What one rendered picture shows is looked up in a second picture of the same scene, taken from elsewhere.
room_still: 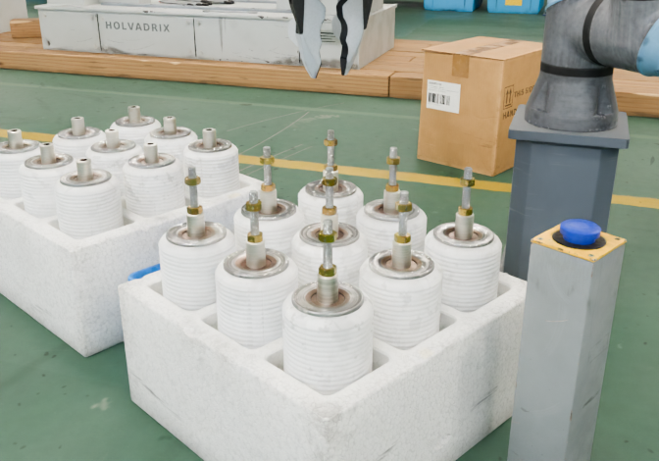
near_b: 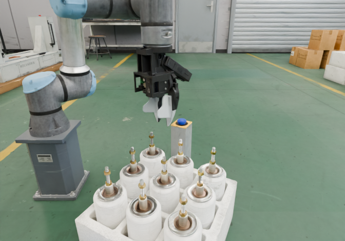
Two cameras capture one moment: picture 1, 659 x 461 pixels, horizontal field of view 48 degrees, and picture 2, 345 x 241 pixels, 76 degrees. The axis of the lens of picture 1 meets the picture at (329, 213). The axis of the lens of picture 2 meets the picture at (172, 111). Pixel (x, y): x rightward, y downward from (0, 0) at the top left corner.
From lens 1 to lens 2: 1.15 m
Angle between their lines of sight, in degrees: 98
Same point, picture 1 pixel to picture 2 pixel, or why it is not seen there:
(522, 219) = (70, 168)
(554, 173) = (71, 144)
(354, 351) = not seen: hidden behind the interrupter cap
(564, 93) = (61, 117)
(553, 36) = (48, 99)
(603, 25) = (72, 86)
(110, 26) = not seen: outside the picture
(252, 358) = (223, 203)
